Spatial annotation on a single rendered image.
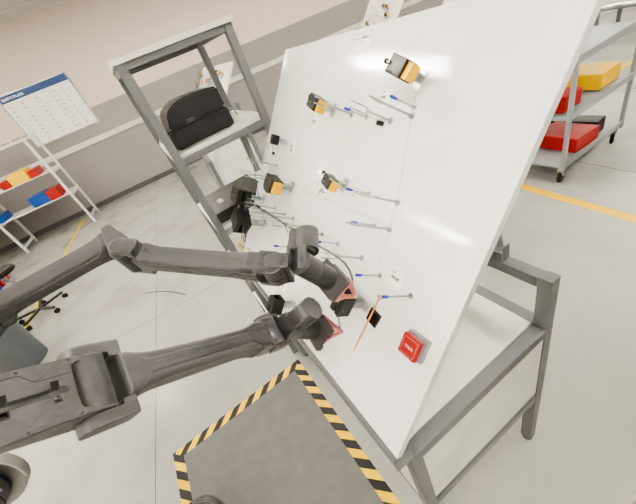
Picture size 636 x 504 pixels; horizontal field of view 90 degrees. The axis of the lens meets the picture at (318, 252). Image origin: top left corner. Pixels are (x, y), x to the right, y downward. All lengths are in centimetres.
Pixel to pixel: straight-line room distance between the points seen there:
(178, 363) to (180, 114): 125
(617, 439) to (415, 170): 151
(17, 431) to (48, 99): 800
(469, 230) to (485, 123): 21
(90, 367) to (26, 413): 7
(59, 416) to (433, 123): 82
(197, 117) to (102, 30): 663
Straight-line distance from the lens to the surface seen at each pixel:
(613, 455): 195
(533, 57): 77
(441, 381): 108
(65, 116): 832
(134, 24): 820
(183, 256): 81
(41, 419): 49
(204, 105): 166
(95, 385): 51
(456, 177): 76
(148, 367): 55
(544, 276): 107
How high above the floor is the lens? 174
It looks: 35 degrees down
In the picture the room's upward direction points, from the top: 23 degrees counter-clockwise
